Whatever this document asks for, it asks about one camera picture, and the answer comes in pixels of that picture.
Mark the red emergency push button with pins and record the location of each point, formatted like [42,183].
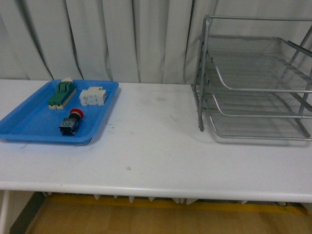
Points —
[70,125]

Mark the silver mesh tray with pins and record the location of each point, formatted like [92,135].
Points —
[255,104]
[258,127]
[261,64]

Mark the white circuit breaker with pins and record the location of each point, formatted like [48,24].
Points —
[93,96]

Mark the white curtain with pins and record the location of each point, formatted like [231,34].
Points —
[145,41]

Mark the blue plastic tray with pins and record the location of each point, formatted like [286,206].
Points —
[34,121]

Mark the green knife switch block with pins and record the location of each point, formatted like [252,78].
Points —
[65,91]

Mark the silver mesh rack frame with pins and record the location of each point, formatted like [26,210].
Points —
[298,31]

